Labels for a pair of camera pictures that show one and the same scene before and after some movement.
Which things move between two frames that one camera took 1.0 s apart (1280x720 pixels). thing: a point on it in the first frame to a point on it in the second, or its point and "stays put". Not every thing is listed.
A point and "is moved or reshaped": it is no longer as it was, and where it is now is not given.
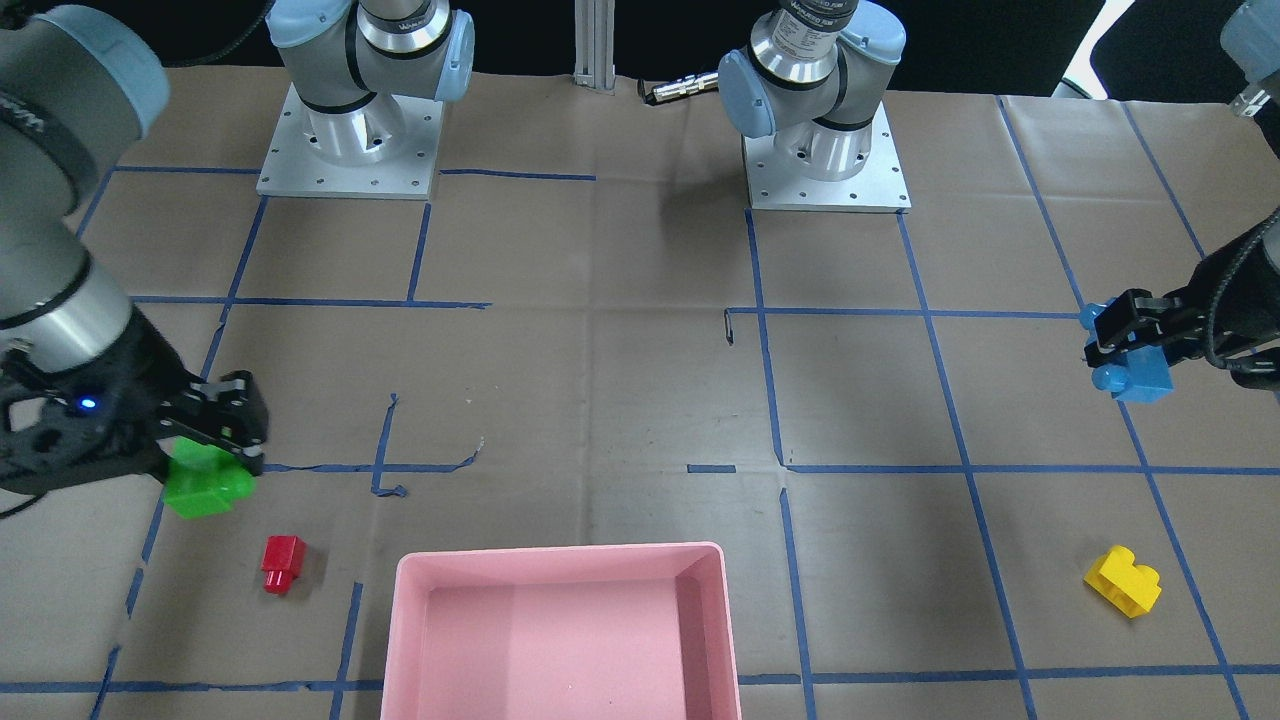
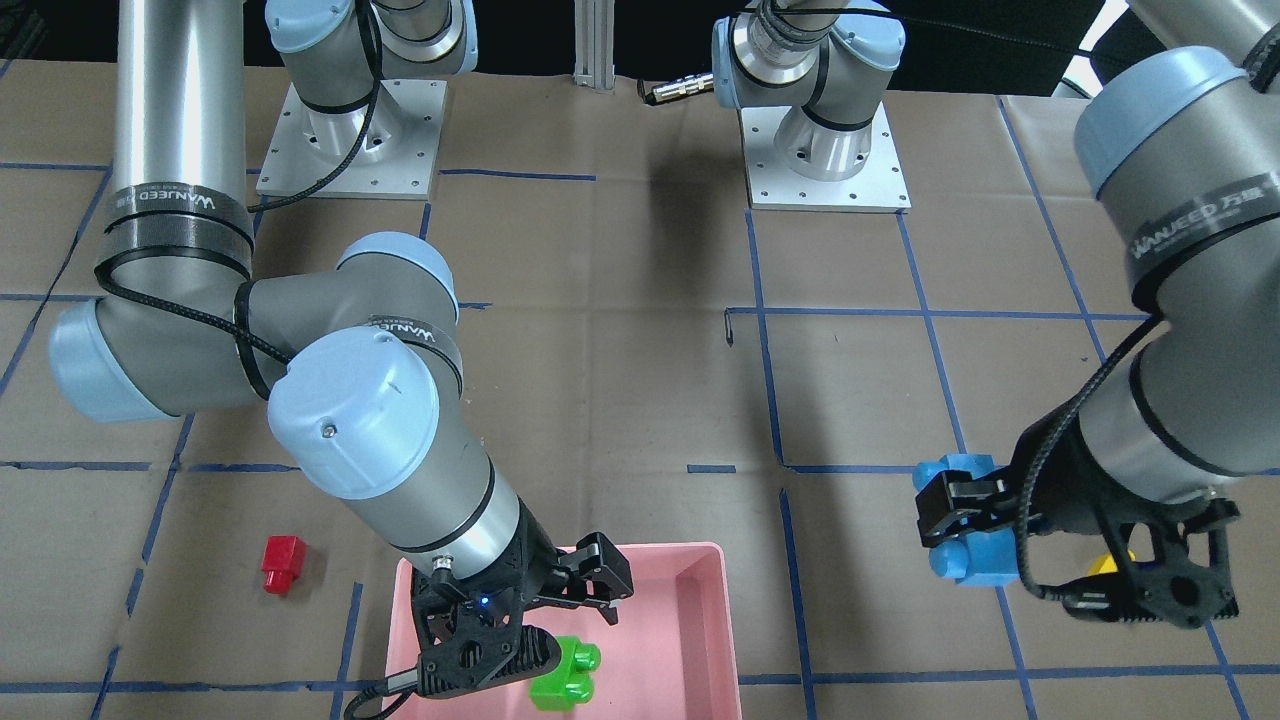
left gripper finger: (1135, 319) to (957, 502)
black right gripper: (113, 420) to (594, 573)
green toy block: (204, 480) to (573, 683)
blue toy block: (1143, 376) is moved or reshaped
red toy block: (284, 559) stays put
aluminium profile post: (594, 44) stays put
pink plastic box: (609, 632) stays put
